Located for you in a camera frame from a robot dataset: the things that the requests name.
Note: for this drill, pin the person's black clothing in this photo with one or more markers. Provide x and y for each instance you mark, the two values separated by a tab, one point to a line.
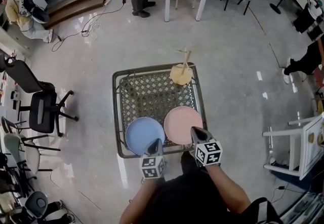
187	200

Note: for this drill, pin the person's left forearm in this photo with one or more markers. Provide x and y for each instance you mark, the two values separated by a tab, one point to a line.
136	202

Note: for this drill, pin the blue big plate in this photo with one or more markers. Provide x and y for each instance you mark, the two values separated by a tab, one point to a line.
141	134

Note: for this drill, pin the dark wicker glass-top table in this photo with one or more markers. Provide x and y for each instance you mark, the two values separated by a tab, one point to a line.
146	96

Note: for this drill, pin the white shell chair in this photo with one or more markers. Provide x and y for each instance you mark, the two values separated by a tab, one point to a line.
31	157

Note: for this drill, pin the white side table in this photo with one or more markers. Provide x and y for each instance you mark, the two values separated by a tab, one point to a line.
310	147

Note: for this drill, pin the black office chair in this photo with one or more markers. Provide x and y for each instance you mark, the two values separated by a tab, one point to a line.
41	114

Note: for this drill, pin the wooden mug tree stand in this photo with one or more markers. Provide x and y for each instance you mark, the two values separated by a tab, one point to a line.
180	76

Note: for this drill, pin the person's right forearm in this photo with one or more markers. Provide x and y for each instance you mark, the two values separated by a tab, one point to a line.
227	187

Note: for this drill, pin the wooden step platform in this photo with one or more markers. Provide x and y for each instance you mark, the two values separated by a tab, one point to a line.
76	2

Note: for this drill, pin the pink big plate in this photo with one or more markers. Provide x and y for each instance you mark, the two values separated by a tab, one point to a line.
181	121

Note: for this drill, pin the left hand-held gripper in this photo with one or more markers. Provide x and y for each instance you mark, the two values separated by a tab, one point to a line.
152	166

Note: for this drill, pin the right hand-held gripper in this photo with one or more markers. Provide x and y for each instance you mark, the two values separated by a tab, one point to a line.
210	153

